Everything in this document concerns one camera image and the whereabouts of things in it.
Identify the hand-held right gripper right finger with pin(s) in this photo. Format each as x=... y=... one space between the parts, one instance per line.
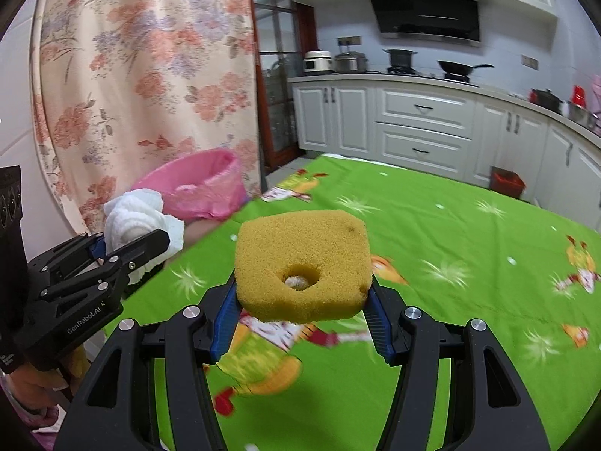
x=382 y=333

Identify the person's left hand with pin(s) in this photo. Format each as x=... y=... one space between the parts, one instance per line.
x=33 y=385

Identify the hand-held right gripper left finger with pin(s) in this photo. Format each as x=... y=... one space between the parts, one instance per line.
x=223 y=333

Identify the green printed tablecloth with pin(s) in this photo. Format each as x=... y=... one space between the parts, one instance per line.
x=446 y=225

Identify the red floor bin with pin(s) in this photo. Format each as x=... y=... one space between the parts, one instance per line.
x=507 y=183

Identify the wide wall socket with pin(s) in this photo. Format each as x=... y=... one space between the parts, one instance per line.
x=350 y=40

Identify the black frying pan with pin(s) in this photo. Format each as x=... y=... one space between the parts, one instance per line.
x=455 y=68

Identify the bin with pink bag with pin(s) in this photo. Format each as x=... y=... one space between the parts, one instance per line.
x=211 y=174

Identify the pink thermos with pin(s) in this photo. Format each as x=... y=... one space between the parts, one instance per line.
x=596 y=91

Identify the red container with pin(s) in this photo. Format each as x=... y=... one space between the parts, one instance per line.
x=577 y=94

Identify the gas stove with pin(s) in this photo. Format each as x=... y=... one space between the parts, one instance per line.
x=422 y=75

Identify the white textured paper towel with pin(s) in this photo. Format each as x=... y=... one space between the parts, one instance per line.
x=136 y=211

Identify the black cooking pot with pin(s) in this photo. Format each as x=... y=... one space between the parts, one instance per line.
x=400 y=58

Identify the black and red casserole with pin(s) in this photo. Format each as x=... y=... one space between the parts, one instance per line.
x=547 y=98

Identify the white kitchen appliance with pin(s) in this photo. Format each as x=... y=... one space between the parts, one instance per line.
x=317 y=63

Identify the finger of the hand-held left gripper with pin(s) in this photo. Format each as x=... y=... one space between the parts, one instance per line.
x=65 y=253
x=145 y=244

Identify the floral curtain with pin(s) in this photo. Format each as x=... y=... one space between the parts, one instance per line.
x=141 y=56

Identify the small wall socket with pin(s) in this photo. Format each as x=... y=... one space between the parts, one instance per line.
x=529 y=60

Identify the silver rice cooker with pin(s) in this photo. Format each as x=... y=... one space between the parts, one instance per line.
x=350 y=63

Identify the white lower cabinets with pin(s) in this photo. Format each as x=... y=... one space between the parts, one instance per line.
x=422 y=122

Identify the black range hood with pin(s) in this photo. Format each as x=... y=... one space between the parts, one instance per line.
x=422 y=9

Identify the wooden framed glass door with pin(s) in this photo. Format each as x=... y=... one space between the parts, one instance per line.
x=281 y=56

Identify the yellow sponge with hole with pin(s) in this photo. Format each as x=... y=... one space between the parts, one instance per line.
x=291 y=244

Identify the steel bowl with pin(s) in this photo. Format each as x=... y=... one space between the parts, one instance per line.
x=582 y=115

